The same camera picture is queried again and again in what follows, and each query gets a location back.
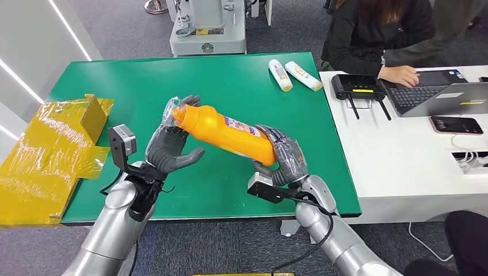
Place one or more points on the person's hand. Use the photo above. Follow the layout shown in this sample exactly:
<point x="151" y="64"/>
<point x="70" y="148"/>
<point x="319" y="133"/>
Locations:
<point x="400" y="75"/>

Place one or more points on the white bottle with orange print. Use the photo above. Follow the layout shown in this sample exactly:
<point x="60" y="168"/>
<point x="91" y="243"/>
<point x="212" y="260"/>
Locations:
<point x="303" y="75"/>

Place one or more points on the grey laptop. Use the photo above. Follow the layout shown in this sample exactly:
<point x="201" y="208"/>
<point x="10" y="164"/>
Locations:
<point x="431" y="99"/>

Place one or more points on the black router with antennas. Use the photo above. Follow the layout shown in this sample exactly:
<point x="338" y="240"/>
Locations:
<point x="354" y="84"/>

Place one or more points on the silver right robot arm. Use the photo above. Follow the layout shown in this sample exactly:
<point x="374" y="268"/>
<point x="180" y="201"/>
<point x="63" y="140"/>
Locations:
<point x="343" y="243"/>

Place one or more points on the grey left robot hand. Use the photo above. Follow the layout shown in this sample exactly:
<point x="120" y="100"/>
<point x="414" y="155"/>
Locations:
<point x="167" y="152"/>

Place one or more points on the black smartphone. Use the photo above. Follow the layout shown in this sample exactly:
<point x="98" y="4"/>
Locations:
<point x="456" y="125"/>

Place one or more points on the white table leg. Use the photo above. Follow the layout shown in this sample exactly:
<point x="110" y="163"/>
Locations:
<point x="289" y="228"/>

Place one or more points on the white bottle with barcode label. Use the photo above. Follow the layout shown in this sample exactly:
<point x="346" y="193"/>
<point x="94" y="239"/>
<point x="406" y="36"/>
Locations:
<point x="280" y="74"/>

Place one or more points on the yellow taped cardboard box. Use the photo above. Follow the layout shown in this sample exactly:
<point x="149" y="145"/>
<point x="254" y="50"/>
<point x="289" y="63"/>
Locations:
<point x="45" y="152"/>

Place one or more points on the metal stanchion base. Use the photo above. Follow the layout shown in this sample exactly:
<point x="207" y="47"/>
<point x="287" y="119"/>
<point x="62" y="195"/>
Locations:
<point x="156" y="5"/>

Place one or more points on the white machine base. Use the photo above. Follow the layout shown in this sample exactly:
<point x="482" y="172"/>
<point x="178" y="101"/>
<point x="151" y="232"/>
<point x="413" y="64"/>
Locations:
<point x="213" y="42"/>

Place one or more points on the person in black trousers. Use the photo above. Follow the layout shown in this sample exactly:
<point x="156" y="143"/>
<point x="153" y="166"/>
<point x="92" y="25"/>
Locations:
<point x="469" y="236"/>

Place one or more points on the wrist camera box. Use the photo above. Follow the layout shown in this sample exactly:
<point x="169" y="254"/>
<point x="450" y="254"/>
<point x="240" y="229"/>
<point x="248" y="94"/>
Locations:
<point x="122" y="144"/>
<point x="263" y="188"/>

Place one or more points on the white furniture panel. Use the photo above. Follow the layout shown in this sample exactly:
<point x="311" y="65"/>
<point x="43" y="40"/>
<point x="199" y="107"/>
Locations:
<point x="268" y="11"/>

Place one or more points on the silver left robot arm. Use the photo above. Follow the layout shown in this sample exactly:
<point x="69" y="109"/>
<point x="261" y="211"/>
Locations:
<point x="114" y="228"/>

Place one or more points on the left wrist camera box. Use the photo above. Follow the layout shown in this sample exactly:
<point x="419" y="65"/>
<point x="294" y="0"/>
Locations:
<point x="122" y="144"/>

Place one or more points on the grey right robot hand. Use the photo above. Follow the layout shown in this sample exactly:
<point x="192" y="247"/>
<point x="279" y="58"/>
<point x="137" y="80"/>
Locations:
<point x="289" y="163"/>

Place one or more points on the large orange bottle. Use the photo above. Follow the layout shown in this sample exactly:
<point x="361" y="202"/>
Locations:
<point x="225" y="137"/>

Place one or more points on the seated person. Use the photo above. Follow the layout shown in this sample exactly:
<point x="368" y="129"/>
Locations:
<point x="362" y="38"/>

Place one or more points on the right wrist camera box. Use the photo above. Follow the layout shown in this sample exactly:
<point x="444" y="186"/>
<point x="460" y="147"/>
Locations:
<point x="263" y="188"/>

